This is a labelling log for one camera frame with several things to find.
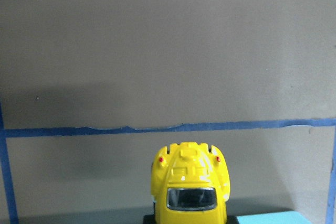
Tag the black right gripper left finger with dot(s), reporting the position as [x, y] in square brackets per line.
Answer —
[149, 219]

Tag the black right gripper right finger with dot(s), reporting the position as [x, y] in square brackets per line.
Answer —
[232, 219]

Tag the yellow beetle toy car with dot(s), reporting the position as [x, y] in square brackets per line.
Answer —
[190, 183]

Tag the light blue plastic bin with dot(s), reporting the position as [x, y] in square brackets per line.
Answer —
[284, 217]

